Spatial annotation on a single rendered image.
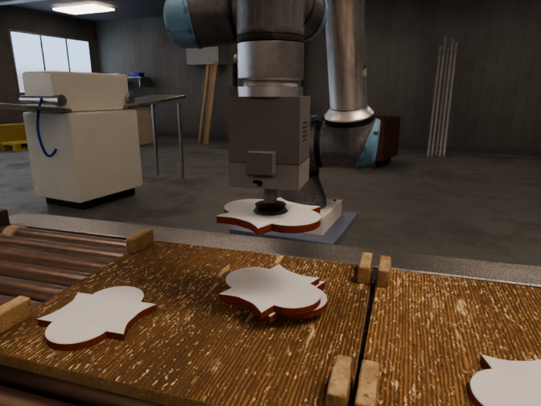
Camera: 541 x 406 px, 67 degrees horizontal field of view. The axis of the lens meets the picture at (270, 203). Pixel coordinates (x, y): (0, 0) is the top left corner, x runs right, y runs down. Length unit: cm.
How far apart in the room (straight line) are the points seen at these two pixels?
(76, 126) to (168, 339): 411
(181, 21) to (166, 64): 1098
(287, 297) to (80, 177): 416
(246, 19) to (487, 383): 42
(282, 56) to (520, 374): 39
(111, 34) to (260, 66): 1235
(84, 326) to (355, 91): 71
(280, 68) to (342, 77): 50
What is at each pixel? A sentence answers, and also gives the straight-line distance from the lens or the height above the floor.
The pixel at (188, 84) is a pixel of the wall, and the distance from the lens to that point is 1119.
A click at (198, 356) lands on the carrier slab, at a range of 47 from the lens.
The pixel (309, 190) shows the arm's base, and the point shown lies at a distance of 104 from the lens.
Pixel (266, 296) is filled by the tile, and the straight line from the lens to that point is 51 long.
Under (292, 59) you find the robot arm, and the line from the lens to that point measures 46.
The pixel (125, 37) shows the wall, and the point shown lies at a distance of 1244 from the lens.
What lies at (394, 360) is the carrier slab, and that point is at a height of 94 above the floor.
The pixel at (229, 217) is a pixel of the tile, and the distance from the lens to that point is 49.
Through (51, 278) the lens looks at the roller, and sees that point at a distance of 76.
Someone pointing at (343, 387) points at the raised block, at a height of 96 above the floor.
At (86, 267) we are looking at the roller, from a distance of 78.
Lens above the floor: 121
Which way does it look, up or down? 15 degrees down
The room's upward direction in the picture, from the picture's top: straight up
